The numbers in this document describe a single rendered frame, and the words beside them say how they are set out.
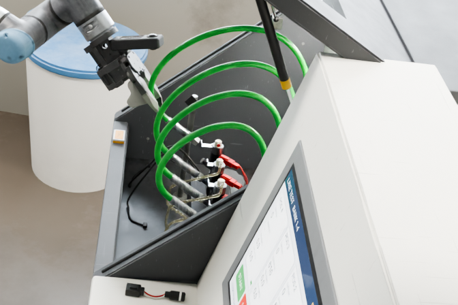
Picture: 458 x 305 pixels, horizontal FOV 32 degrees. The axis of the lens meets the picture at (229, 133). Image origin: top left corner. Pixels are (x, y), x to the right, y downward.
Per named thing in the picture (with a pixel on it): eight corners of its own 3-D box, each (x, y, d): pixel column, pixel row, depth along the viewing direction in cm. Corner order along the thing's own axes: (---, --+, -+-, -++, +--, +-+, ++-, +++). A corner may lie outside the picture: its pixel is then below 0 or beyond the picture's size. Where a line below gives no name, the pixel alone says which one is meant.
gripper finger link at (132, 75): (145, 94, 186) (125, 62, 185) (151, 90, 185) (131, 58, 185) (138, 97, 181) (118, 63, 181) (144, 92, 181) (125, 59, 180)
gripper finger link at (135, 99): (141, 122, 187) (120, 87, 186) (161, 109, 185) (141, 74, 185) (136, 123, 184) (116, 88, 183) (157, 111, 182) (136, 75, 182)
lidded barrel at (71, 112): (145, 146, 388) (158, 28, 356) (120, 208, 345) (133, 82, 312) (41, 126, 389) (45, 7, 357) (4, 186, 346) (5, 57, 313)
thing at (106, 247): (109, 166, 234) (114, 120, 226) (125, 168, 235) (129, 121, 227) (88, 324, 182) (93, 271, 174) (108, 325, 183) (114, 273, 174)
